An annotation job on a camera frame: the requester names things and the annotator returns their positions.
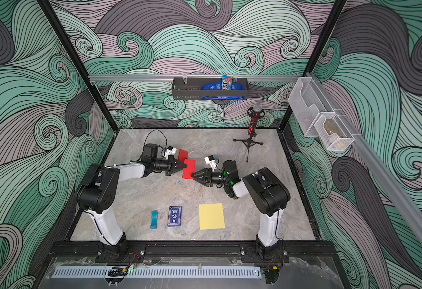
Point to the red square paper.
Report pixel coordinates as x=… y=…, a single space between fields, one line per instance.
x=182 y=155
x=190 y=169

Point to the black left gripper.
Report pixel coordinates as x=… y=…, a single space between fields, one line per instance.
x=171 y=163

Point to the black microphone tripod stand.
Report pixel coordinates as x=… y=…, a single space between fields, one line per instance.
x=249 y=143

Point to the teal small block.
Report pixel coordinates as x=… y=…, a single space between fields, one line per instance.
x=154 y=220

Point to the clear plastic wall bin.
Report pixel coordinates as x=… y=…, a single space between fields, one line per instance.
x=308 y=101

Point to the black corner frame post right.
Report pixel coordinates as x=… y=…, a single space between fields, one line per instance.
x=322 y=17

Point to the blue card box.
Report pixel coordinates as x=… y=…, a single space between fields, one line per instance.
x=175 y=216

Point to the white slotted cable duct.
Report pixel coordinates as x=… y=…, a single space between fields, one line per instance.
x=156 y=272

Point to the black wall shelf basket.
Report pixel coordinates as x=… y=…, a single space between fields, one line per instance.
x=190 y=89

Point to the black corner frame post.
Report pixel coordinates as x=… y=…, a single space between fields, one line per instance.
x=322 y=17
x=59 y=30

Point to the aluminium rail back wall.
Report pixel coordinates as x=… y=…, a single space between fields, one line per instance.
x=167 y=78

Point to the black front base frame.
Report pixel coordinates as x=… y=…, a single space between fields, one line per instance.
x=246 y=251

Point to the blue snack packet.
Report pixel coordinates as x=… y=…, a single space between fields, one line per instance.
x=226 y=89

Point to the aluminium rail right wall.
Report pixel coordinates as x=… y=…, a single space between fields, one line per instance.
x=380 y=169

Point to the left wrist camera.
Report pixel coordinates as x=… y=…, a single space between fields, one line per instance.
x=170 y=151

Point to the aluminium rail wall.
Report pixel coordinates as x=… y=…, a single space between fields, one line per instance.
x=380 y=169
x=167 y=78

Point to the small clear plastic bin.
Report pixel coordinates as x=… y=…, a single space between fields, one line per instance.
x=333 y=134

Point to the black corner frame post left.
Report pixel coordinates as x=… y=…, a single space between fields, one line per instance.
x=59 y=30

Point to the red black microphone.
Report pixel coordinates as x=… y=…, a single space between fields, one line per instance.
x=256 y=112

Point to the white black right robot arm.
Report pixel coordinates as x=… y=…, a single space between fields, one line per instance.
x=268 y=193

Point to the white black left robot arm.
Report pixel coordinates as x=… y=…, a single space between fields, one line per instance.
x=98 y=188

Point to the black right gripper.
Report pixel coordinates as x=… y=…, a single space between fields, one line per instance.
x=208 y=178

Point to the yellow square paper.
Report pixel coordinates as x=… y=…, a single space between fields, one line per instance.
x=211 y=216

